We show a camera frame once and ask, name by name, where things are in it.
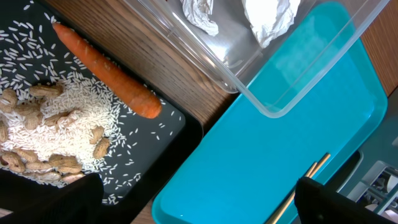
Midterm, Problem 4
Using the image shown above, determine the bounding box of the white tissue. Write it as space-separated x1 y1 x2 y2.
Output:
242 0 301 49
180 0 219 37

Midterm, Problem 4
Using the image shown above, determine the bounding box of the black plastic tray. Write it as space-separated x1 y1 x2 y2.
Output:
1 1 203 223

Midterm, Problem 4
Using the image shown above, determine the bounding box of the left wooden chopstick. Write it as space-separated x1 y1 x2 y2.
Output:
266 162 318 224

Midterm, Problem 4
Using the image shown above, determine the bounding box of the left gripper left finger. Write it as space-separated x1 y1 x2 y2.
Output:
1 173 104 224

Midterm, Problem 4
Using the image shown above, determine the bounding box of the clear plastic bin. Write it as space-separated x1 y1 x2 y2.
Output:
127 0 389 118

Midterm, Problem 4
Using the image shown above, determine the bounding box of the teal plastic tray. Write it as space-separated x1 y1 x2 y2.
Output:
151 1 389 224

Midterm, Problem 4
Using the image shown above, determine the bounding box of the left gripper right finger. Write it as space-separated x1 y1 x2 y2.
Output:
294 177 394 224

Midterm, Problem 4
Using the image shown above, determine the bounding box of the grey dish rack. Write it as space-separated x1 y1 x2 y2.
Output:
329 90 398 224

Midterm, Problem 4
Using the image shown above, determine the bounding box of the orange carrot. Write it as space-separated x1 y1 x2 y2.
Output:
52 22 162 119

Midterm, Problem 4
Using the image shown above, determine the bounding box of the food scraps and rice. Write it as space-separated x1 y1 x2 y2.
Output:
0 2 183 206

